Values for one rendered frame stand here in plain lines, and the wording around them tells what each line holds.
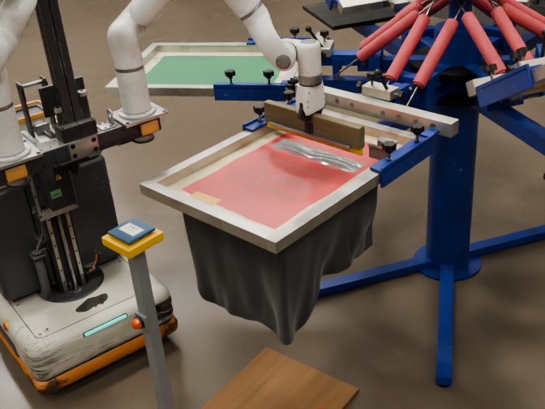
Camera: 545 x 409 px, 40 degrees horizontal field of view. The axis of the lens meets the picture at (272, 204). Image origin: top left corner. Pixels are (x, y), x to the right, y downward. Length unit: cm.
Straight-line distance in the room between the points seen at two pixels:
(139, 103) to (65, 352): 107
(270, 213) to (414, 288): 141
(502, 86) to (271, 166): 77
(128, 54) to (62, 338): 117
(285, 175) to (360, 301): 114
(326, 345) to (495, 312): 76
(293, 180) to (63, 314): 119
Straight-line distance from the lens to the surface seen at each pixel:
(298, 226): 207
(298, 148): 256
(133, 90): 247
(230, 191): 235
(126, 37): 241
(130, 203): 438
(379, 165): 235
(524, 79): 228
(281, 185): 235
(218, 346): 322
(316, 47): 235
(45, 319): 312
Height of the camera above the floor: 208
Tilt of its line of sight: 30 degrees down
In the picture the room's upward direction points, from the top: 5 degrees counter-clockwise
